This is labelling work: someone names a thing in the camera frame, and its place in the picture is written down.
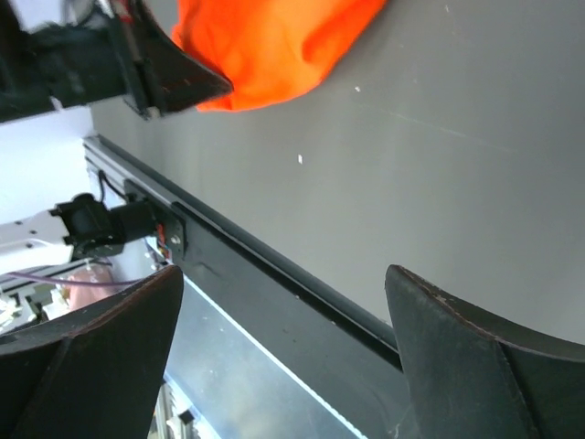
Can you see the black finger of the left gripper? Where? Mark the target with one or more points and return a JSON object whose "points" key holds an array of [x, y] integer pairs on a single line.
{"points": [[174, 81]]}

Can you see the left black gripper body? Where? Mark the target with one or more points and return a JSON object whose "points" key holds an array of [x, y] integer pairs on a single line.
{"points": [[91, 58]]}

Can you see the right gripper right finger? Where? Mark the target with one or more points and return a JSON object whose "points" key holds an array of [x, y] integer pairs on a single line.
{"points": [[474, 374]]}

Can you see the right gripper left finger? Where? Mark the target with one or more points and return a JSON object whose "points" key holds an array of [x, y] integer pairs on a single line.
{"points": [[94, 372]]}

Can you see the orange t shirt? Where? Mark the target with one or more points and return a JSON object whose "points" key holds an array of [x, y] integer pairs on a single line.
{"points": [[271, 51]]}

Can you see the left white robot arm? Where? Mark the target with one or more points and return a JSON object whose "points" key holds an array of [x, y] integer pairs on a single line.
{"points": [[81, 228]]}

